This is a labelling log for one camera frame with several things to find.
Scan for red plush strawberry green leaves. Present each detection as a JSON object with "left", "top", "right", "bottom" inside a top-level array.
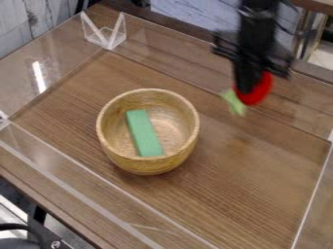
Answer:
[{"left": 219, "top": 71, "right": 273, "bottom": 116}]

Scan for black cable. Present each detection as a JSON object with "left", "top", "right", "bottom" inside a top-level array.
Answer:
[{"left": 0, "top": 223, "right": 40, "bottom": 249}]

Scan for wooden chair frame background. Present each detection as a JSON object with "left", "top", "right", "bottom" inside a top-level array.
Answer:
[{"left": 281, "top": 0, "right": 333, "bottom": 60}]

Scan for green rectangular block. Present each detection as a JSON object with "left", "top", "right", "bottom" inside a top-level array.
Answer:
[{"left": 124, "top": 109, "right": 165, "bottom": 157}]

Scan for black metal table leg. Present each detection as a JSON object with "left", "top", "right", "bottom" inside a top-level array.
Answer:
[{"left": 27, "top": 205, "right": 72, "bottom": 249}]

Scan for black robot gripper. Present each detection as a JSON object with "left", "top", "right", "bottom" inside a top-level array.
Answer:
[{"left": 213, "top": 0, "right": 294, "bottom": 94}]

